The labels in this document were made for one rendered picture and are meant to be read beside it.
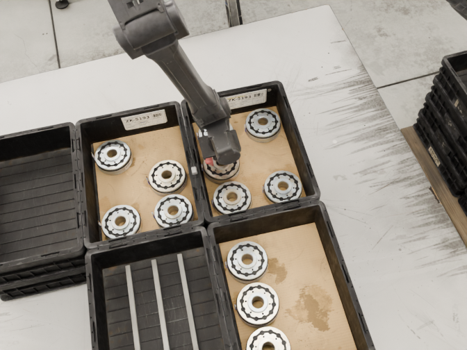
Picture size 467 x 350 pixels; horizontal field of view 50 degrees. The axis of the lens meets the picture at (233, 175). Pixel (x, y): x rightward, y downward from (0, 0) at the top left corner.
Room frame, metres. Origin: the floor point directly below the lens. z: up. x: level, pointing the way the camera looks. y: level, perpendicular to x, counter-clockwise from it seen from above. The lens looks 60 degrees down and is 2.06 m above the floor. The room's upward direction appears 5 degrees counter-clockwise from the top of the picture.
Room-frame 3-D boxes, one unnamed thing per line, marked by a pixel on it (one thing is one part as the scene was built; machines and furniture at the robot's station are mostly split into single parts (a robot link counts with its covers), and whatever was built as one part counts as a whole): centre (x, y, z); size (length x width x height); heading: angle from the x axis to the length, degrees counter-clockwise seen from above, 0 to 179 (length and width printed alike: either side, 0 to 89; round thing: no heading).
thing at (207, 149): (0.74, 0.03, 0.98); 0.10 x 0.07 x 0.07; 100
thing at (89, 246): (0.70, 0.26, 0.92); 0.40 x 0.30 x 0.02; 8
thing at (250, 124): (0.87, -0.10, 0.86); 0.10 x 0.10 x 0.01
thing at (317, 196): (0.75, -0.04, 0.92); 0.40 x 0.30 x 0.02; 8
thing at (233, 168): (0.74, 0.03, 0.86); 0.10 x 0.10 x 0.01
